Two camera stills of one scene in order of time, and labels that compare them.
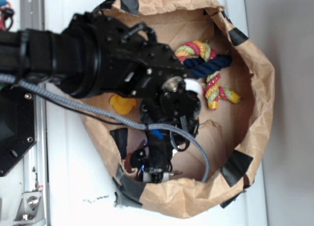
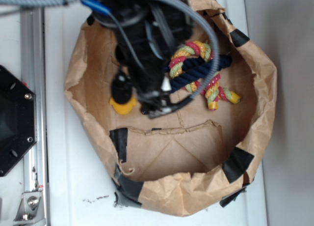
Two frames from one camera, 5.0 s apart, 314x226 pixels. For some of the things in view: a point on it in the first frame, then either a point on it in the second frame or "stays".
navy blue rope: [200, 69] stays
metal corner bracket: [31, 209] stays
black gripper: [169, 122] → [143, 48]
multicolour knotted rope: [211, 87] stays
